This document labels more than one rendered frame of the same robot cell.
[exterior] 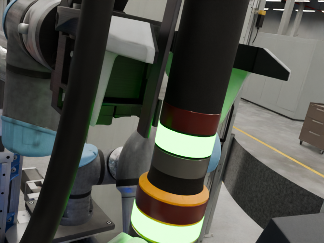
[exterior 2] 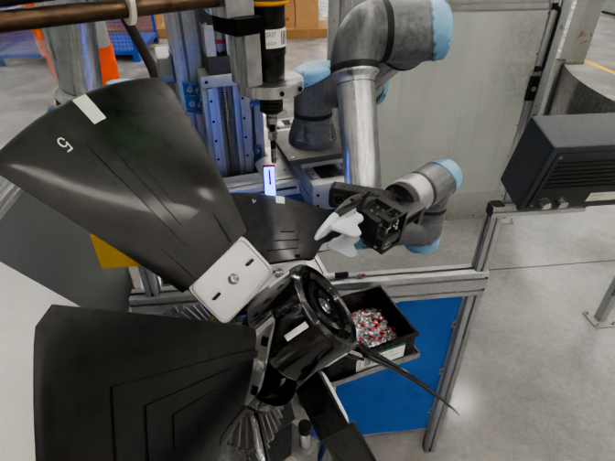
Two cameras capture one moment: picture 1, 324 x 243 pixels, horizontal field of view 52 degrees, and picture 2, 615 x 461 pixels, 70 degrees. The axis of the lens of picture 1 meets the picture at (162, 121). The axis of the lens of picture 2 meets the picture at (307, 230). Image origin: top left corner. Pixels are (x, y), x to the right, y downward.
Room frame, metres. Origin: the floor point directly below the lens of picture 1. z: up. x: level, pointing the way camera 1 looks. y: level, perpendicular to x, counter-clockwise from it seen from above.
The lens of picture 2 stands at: (-0.24, -0.23, 1.60)
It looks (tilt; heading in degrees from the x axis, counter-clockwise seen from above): 35 degrees down; 22
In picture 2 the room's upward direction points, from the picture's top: straight up
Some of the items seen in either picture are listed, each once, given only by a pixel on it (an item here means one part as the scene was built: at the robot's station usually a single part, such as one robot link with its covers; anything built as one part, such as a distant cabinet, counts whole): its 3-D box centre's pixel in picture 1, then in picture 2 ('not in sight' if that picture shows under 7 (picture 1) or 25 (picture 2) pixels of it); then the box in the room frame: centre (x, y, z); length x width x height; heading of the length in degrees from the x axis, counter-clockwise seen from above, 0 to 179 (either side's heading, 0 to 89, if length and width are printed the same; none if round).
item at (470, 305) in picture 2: not in sight; (446, 380); (0.75, -0.31, 0.39); 0.04 x 0.04 x 0.78; 28
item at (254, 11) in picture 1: (254, 26); not in sight; (2.45, -0.50, 1.82); 0.09 x 0.04 x 0.23; 118
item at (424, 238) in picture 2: not in sight; (416, 225); (0.56, -0.16, 1.08); 0.11 x 0.08 x 0.11; 122
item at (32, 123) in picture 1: (43, 106); not in sight; (0.42, 0.16, 1.54); 0.11 x 0.08 x 0.11; 166
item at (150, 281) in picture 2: not in sight; (148, 273); (0.36, 0.42, 0.92); 0.03 x 0.03 x 0.12; 28
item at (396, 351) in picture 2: not in sight; (355, 331); (0.44, -0.07, 0.85); 0.22 x 0.17 x 0.07; 134
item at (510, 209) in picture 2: not in sight; (536, 206); (0.80, -0.40, 1.04); 0.24 x 0.03 x 0.03; 118
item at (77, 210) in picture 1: (71, 199); (312, 125); (0.97, 0.24, 1.09); 0.15 x 0.15 x 0.10
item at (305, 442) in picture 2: not in sight; (305, 436); (0.09, -0.09, 0.99); 0.02 x 0.02 x 0.06
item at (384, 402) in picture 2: not in sight; (313, 381); (0.55, 0.07, 0.45); 0.82 x 0.02 x 0.66; 118
